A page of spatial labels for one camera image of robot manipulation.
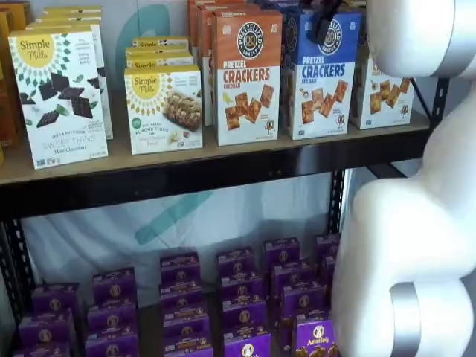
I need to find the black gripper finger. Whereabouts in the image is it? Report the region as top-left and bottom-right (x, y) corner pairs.
(312, 0), (341, 45)

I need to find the yellow pretzel crackers box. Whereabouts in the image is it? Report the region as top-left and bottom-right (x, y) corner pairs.
(349, 22), (416, 130)

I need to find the orange cheddar pretzel crackers box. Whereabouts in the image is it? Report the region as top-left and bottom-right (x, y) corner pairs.
(211, 9), (283, 147)
(196, 4), (261, 127)
(187, 0), (257, 68)

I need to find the Simple Mills almond bars box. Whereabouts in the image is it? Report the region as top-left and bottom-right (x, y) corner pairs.
(123, 63), (205, 155)
(125, 50), (195, 71)
(126, 43), (191, 57)
(132, 36), (190, 48)

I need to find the purple Annie's snack box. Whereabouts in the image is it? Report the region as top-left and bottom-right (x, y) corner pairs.
(17, 308), (76, 347)
(13, 341), (72, 357)
(281, 284), (327, 321)
(158, 281), (205, 312)
(162, 307), (211, 339)
(216, 248), (256, 278)
(271, 262), (313, 295)
(222, 297), (267, 335)
(264, 237), (301, 269)
(321, 254), (338, 283)
(315, 234), (341, 261)
(87, 303), (139, 338)
(31, 283), (81, 318)
(160, 251), (201, 286)
(224, 332), (271, 357)
(281, 318), (338, 357)
(84, 332), (141, 357)
(163, 334), (213, 357)
(220, 271), (263, 302)
(92, 266), (138, 305)

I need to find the Simple Mills Sweet Thins box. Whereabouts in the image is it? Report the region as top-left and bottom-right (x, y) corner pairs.
(7, 25), (109, 170)
(25, 21), (115, 141)
(41, 4), (103, 16)
(35, 14), (103, 25)

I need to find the wooden shelf board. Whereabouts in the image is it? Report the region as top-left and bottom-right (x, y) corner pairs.
(0, 110), (431, 185)

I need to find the yellow snack box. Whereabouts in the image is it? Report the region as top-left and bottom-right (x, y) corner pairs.
(7, 0), (33, 33)

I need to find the black metal shelf rack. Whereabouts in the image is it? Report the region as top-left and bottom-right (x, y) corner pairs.
(22, 0), (358, 298)

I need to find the orange snack box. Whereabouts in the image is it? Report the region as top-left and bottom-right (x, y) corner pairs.
(0, 9), (24, 148)

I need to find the black metal shelving rack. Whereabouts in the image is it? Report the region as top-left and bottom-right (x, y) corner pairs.
(0, 76), (451, 357)

